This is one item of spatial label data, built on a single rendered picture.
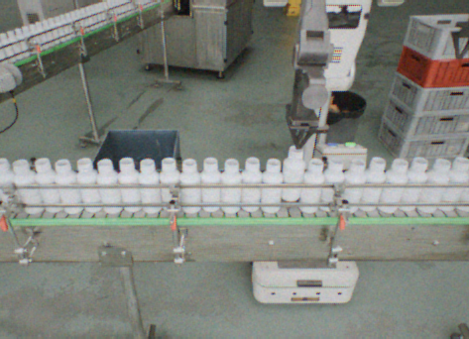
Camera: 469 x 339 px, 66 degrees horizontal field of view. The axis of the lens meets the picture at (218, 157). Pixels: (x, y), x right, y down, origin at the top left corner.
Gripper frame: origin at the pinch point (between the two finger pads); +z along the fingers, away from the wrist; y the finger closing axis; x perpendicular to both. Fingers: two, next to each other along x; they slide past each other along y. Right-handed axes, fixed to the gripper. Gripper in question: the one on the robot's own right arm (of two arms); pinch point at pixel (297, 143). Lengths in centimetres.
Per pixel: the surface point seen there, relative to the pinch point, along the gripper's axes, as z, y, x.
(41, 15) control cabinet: 70, -532, -305
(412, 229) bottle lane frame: 26.8, 4.7, 36.3
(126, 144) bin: 34, -58, -62
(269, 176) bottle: 9.9, 1.5, -7.0
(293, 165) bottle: 6.1, 1.2, -0.8
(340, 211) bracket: 14.5, 10.7, 10.9
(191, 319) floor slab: 122, -29, -34
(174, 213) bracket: 14.9, 10.8, -32.7
